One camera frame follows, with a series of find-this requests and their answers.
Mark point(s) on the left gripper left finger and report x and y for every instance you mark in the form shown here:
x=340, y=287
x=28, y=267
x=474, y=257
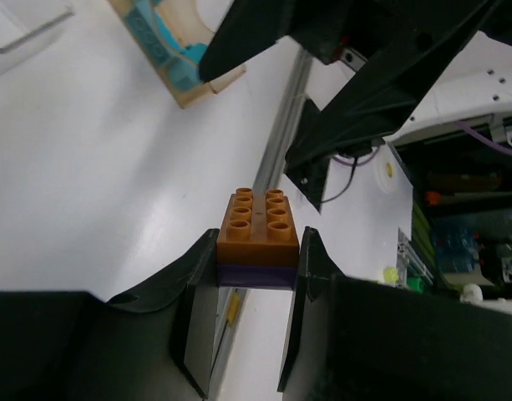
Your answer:
x=153, y=341

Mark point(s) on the clear plastic container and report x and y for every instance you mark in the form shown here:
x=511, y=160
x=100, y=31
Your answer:
x=28, y=27

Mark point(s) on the amber plastic container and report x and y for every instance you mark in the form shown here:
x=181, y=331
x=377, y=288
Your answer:
x=183, y=20

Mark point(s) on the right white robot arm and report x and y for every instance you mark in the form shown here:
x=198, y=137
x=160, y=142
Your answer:
x=478, y=81

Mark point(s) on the thin purple lego plate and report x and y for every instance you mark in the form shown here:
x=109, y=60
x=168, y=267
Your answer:
x=257, y=277

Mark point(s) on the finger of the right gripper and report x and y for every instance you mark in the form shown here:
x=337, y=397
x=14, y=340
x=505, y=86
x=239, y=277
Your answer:
x=384, y=92
x=249, y=28

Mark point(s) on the small teal lego brick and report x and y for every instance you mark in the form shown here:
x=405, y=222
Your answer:
x=146, y=7

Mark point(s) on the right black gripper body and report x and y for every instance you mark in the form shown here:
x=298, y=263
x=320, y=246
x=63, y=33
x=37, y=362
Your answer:
x=325, y=29

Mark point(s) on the lime green lego brick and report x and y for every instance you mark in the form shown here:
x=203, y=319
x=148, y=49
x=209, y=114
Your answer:
x=391, y=276

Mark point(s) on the orange lego brick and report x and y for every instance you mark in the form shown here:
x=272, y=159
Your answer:
x=258, y=230

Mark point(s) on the aluminium mounting rail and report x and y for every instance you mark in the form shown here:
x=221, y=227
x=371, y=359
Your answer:
x=285, y=125

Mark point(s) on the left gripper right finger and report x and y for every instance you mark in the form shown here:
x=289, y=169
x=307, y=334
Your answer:
x=350, y=339

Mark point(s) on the teal rounded lego brick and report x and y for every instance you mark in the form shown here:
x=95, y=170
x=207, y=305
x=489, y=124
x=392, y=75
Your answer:
x=181, y=68

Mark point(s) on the white round disc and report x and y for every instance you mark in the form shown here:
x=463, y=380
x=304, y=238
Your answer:
x=386, y=171

